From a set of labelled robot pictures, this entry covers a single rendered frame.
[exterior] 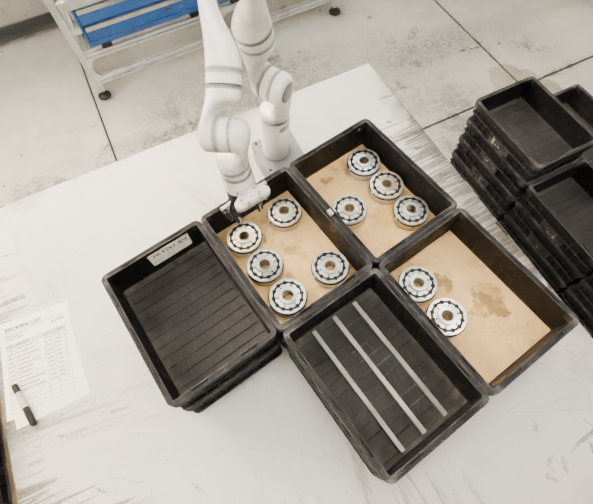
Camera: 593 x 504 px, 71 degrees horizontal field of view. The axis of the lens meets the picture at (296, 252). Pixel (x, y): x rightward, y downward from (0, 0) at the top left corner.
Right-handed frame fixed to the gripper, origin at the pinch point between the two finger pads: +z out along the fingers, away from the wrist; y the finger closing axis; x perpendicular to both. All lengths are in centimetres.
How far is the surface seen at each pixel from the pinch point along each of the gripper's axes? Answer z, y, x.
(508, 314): 14, -42, 60
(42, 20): 90, 18, -271
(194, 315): 12.6, 27.0, 11.0
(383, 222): 13.5, -33.0, 18.9
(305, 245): 13.1, -9.8, 11.5
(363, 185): 13.6, -36.5, 5.2
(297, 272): 13.0, -3.1, 17.1
